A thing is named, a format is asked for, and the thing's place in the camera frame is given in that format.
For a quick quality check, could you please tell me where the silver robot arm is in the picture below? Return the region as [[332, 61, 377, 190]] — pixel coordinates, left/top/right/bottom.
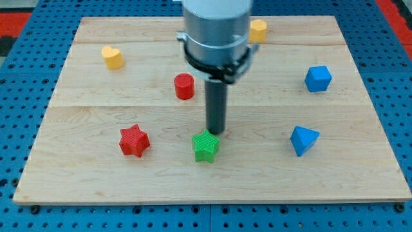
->
[[176, 0, 259, 84]]

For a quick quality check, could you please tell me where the green star block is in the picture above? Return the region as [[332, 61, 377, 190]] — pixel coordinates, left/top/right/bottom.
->
[[192, 130, 220, 163]]

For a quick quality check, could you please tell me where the red star block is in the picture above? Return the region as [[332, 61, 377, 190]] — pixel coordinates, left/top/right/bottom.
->
[[119, 124, 150, 158]]

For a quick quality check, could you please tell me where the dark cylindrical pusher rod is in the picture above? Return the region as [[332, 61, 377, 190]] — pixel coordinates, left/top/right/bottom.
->
[[205, 82, 227, 135]]

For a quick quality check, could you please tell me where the red cylinder block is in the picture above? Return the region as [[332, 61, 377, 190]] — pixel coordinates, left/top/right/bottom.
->
[[174, 73, 195, 100]]

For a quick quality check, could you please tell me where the wooden board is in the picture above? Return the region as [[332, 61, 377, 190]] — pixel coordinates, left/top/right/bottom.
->
[[14, 16, 411, 206]]

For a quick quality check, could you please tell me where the blue triangular block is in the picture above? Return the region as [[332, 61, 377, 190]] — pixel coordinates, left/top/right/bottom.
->
[[290, 126, 320, 157]]

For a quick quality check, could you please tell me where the yellow hexagon block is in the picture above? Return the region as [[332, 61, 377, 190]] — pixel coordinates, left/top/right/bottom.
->
[[248, 19, 267, 43]]

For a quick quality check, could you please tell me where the yellow heart block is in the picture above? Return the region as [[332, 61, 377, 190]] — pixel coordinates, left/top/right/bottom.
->
[[101, 46, 124, 70]]

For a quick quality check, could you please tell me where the blue cube block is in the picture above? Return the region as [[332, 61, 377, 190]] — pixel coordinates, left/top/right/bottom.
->
[[304, 66, 332, 92]]

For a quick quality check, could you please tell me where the black cable clamp ring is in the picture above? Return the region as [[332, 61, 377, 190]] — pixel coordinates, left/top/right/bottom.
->
[[183, 43, 252, 84]]

